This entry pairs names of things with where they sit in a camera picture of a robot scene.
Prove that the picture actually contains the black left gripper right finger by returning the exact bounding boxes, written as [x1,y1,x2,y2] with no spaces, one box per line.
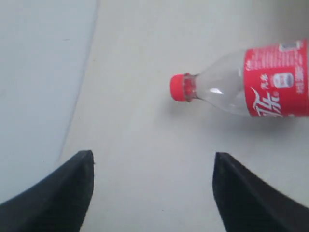
[212,152,309,232]

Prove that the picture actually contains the clear red-label cola bottle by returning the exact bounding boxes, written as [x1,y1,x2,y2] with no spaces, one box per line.
[169,39,309,117]

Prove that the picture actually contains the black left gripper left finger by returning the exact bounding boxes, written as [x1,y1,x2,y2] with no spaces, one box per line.
[0,150,94,232]

